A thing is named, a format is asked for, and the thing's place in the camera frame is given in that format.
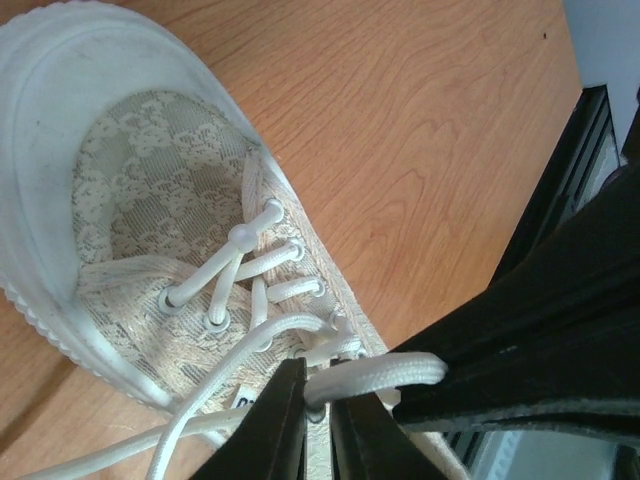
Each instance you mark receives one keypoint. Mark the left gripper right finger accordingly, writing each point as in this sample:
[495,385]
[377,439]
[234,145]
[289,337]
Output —
[368,444]

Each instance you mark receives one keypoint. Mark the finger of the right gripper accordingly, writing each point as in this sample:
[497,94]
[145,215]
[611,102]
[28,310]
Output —
[554,344]

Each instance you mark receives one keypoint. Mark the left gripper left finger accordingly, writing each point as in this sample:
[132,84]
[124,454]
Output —
[270,442]

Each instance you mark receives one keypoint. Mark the white lace sneaker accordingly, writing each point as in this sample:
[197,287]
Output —
[148,233]

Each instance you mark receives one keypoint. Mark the black aluminium frame rail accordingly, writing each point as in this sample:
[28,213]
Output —
[585,160]

